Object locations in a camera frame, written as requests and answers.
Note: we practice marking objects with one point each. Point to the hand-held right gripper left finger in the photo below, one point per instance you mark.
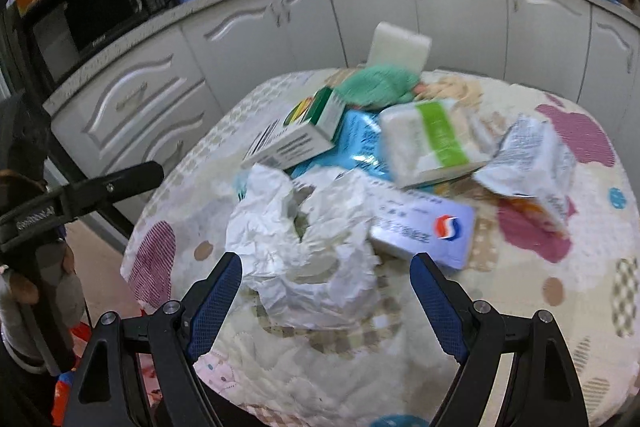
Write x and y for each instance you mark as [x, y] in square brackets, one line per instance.
[215, 307]

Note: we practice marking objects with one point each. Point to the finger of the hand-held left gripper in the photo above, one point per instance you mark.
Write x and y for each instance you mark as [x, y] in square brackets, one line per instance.
[120, 187]

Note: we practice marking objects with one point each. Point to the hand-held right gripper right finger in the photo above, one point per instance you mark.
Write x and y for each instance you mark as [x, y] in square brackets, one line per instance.
[440, 312]

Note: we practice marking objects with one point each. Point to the white blue medicine box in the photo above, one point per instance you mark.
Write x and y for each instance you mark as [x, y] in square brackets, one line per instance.
[425, 227]

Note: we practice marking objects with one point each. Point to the white paper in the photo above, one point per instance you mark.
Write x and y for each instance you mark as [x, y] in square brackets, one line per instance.
[320, 237]

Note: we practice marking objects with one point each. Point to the white green tissue pack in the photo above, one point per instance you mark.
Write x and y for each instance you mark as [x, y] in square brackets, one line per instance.
[430, 142]

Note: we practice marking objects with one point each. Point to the white foil wrapper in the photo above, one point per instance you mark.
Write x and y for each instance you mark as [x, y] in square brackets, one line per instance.
[535, 162]

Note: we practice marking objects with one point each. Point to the green and white carton box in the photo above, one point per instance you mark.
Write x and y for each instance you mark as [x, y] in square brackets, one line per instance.
[300, 132]

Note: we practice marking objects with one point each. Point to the person's left hand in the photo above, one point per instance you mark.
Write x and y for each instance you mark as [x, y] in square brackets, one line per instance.
[71, 299]

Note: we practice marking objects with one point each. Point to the patterned quilted tablecloth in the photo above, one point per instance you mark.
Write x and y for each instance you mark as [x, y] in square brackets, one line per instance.
[560, 307]

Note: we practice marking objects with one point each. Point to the black microwave oven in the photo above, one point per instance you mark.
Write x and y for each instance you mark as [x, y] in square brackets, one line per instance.
[95, 12]

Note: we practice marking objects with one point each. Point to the blue snack packet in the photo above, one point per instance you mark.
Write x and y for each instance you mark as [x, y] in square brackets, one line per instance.
[362, 139]

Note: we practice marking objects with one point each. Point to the beige plush toy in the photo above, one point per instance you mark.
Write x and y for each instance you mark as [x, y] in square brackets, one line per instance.
[450, 92]

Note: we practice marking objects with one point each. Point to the green cloth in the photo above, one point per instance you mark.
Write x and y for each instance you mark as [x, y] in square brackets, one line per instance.
[377, 84]

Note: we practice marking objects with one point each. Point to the white foam block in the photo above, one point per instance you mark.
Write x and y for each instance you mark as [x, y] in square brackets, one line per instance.
[400, 47]

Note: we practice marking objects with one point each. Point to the white kitchen cabinet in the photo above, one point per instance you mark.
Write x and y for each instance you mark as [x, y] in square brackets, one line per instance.
[450, 17]

